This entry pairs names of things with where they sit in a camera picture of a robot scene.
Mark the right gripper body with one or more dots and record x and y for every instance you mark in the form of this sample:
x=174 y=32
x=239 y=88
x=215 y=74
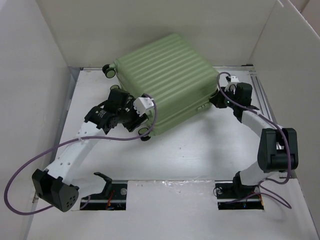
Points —
x=227 y=99

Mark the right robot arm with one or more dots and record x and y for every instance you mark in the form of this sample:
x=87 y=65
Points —
x=278 y=146

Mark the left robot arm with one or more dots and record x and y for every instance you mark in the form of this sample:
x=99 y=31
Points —
x=56 y=184

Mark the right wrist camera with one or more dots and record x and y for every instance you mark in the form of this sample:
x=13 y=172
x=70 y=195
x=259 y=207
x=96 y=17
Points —
x=232 y=83

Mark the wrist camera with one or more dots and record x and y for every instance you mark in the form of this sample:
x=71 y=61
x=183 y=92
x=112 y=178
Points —
x=232 y=83
x=142 y=105

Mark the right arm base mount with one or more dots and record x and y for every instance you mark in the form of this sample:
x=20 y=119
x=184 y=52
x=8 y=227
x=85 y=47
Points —
x=231 y=198

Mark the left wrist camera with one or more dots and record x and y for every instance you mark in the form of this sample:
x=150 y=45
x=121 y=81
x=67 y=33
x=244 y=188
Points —
x=142 y=105

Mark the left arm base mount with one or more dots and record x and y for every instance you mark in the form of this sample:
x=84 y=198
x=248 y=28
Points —
x=115 y=201

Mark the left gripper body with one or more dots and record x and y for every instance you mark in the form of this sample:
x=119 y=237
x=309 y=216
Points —
x=129 y=116

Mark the green suitcase blue lining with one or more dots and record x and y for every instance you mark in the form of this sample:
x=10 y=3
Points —
x=173 y=73

